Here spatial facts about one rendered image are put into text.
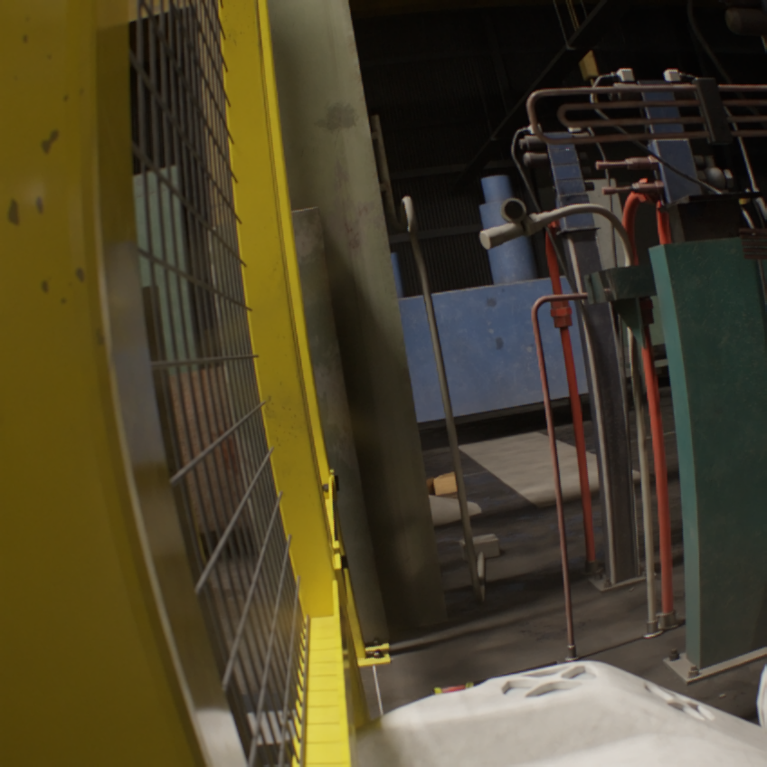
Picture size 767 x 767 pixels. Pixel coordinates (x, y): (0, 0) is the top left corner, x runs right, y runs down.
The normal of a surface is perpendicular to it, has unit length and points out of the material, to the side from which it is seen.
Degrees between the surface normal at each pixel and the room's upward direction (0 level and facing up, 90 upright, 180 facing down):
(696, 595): 90
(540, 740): 73
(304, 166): 90
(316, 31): 90
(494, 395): 90
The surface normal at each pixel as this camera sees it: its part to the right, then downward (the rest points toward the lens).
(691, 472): -0.99, 0.16
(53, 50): 0.06, 0.02
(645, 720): -0.07, -0.24
